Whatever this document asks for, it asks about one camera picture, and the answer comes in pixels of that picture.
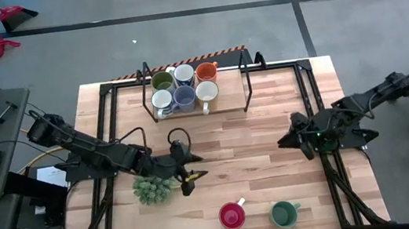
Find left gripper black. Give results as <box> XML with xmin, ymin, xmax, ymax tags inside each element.
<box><xmin>144</xmin><ymin>136</ymin><xmax>212</xmax><ymax>201</ymax></box>

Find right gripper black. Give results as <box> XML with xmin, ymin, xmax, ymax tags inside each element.
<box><xmin>273</xmin><ymin>110</ymin><xmax>320</xmax><ymax>165</ymax></box>

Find red and white mug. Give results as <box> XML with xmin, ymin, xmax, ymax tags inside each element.
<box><xmin>216</xmin><ymin>196</ymin><xmax>250</xmax><ymax>229</ymax></box>

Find lavender faceted mug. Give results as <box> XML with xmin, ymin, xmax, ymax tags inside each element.
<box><xmin>170</xmin><ymin>83</ymin><xmax>199</xmax><ymax>115</ymax></box>

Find white mug blue abstract strokes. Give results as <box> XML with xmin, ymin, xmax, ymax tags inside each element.
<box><xmin>149</xmin><ymin>88</ymin><xmax>177</xmax><ymax>121</ymax></box>

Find green faceted mug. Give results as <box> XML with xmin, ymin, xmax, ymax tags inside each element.
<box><xmin>268</xmin><ymin>198</ymin><xmax>305</xmax><ymax>229</ymax></box>

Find white mug with black lettering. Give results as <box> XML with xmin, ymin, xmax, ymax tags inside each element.
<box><xmin>148</xmin><ymin>68</ymin><xmax>178</xmax><ymax>94</ymax></box>

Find white mug blue floral print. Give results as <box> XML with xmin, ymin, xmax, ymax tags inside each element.
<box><xmin>170</xmin><ymin>62</ymin><xmax>198</xmax><ymax>90</ymax></box>

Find orange mug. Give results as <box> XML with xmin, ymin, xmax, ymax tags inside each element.
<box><xmin>194</xmin><ymin>60</ymin><xmax>221</xmax><ymax>85</ymax></box>

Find artificial succulent in patterned pot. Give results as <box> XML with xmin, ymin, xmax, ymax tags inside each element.
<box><xmin>130</xmin><ymin>170</ymin><xmax>181</xmax><ymax>208</ymax></box>

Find black mat with hazard stripe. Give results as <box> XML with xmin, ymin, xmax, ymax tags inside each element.
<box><xmin>108</xmin><ymin>44</ymin><xmax>252</xmax><ymax>83</ymax></box>

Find white paper sheet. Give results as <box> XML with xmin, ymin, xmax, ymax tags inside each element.
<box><xmin>35</xmin><ymin>163</ymin><xmax>71</xmax><ymax>191</ymax></box>

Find black equipment box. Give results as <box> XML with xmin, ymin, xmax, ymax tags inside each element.
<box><xmin>0</xmin><ymin>164</ymin><xmax>73</xmax><ymax>229</ymax></box>

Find red hand broom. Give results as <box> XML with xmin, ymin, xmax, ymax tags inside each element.
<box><xmin>0</xmin><ymin>0</ymin><xmax>42</xmax><ymax>34</ymax></box>

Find wooden shelf riser black frame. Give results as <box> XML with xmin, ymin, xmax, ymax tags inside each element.
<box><xmin>136</xmin><ymin>48</ymin><xmax>256</xmax><ymax>126</ymax></box>

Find black aluminium table frame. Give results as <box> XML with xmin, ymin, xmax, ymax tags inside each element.
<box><xmin>39</xmin><ymin>47</ymin><xmax>393</xmax><ymax>229</ymax></box>

